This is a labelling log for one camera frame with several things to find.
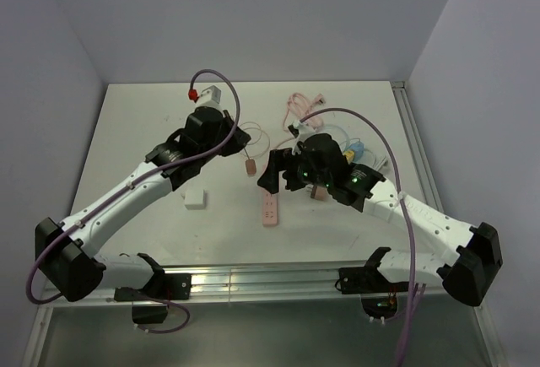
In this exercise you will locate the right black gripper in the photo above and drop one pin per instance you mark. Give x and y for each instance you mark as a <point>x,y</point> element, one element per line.
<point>279,160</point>

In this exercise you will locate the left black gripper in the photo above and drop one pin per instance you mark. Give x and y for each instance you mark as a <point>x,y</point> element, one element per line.
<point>239,140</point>

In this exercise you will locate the pink power strip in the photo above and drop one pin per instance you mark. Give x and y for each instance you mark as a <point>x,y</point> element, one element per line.
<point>269,209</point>

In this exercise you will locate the salmon pink charger plug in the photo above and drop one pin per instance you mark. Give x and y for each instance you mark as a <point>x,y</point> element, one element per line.
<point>251,167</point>

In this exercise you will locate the brown pink charger plug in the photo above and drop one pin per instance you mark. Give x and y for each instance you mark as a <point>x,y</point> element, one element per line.
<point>318,193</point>

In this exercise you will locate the yellow charger plug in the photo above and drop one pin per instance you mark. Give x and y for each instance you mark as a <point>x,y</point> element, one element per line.
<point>349,156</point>

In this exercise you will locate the light blue charger plug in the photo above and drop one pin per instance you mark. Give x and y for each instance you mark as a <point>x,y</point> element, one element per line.
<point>357,147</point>

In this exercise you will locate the white charger plug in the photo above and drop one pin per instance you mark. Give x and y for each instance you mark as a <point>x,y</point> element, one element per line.
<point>194,199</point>

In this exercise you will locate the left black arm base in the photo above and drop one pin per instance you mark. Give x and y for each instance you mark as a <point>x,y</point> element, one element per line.
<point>153,303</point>

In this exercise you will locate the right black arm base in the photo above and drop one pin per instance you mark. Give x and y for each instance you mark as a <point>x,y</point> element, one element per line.
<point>378,296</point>

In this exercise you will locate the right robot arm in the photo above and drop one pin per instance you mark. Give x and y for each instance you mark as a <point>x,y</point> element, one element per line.
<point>463,259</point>

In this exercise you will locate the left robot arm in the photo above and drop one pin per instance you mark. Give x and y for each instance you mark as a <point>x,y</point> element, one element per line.
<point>68,252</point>

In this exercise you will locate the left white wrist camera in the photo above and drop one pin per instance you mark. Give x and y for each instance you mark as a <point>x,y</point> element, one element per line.
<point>209,97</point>

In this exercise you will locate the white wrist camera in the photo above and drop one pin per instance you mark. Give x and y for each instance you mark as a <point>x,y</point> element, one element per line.
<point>209,97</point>
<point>300,131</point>

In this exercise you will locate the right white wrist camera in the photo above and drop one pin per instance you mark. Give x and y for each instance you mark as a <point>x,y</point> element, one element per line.
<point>300,131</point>

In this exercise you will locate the aluminium front rail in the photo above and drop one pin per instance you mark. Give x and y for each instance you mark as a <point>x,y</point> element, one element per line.
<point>253,284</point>

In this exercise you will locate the aluminium side rail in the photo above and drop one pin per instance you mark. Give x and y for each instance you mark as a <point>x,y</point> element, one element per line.
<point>420,159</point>

